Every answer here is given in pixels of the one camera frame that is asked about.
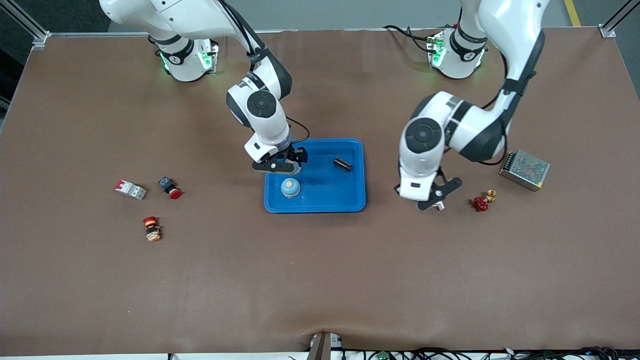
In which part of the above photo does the blue plastic tray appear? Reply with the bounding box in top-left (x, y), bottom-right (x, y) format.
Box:
top-left (263, 138), bottom-right (367, 214)

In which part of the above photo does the black red push button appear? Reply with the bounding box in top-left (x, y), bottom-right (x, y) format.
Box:
top-left (158, 176), bottom-right (183, 200)

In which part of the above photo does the metal mesh power supply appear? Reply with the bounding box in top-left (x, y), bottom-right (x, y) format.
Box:
top-left (499, 149), bottom-right (551, 192)

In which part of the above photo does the brown table mat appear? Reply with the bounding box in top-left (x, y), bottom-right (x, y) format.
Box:
top-left (0, 27), bottom-right (640, 357)

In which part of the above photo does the red orange emergency stop button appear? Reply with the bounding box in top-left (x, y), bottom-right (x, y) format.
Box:
top-left (142, 216), bottom-right (163, 243)

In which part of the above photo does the white red circuit breaker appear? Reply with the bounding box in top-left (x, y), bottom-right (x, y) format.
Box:
top-left (114, 179), bottom-right (147, 201)

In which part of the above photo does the brass valve red handle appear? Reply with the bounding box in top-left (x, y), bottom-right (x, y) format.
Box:
top-left (473, 189), bottom-right (498, 212)

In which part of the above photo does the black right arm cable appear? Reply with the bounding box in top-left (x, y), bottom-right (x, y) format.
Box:
top-left (217, 0), bottom-right (311, 151)

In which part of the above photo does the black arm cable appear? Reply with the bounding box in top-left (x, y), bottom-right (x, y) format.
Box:
top-left (477, 45), bottom-right (538, 167)
top-left (217, 0), bottom-right (311, 151)

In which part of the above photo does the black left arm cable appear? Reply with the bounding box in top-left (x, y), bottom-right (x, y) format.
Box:
top-left (477, 45), bottom-right (538, 167)

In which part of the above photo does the black base cable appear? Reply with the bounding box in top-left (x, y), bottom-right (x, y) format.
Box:
top-left (383, 24), bottom-right (438, 55)

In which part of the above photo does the grey metal table bracket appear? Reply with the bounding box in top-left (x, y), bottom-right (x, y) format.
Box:
top-left (306, 331), bottom-right (346, 360)

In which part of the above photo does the aluminium frame profile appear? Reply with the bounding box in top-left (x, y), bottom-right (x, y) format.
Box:
top-left (599, 0), bottom-right (640, 39)
top-left (0, 0), bottom-right (51, 50)

